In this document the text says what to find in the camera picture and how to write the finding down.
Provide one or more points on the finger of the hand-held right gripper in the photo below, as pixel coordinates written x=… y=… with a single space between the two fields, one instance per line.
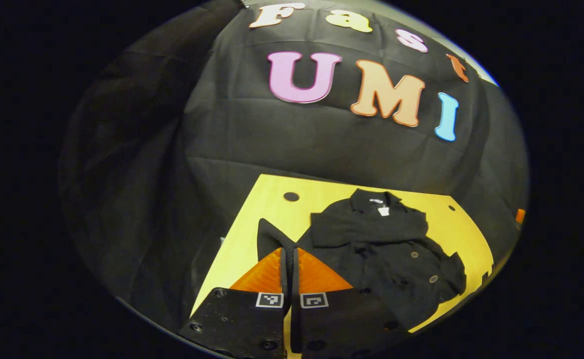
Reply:
x=520 y=216

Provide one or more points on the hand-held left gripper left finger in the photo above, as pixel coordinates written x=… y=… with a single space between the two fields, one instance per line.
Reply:
x=242 y=324

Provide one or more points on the black backdrop cloth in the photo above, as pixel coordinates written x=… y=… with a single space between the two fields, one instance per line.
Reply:
x=272 y=139

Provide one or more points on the black button jacket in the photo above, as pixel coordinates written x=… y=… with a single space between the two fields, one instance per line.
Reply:
x=396 y=249

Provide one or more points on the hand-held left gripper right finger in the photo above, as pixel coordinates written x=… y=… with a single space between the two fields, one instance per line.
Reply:
x=341 y=324

